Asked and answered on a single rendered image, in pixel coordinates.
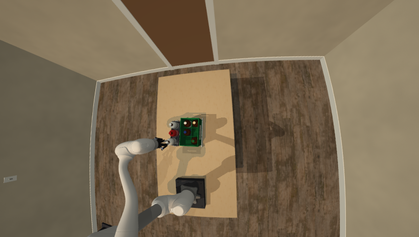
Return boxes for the white bottle with grey label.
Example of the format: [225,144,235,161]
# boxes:
[169,121,179,129]
[166,138,176,146]

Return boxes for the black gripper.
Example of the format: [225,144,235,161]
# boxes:
[154,137,170,150]

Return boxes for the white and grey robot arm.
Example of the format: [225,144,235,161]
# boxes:
[87,138,201,237]

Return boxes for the red bottle with pale label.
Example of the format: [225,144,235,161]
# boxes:
[169,130,179,137]

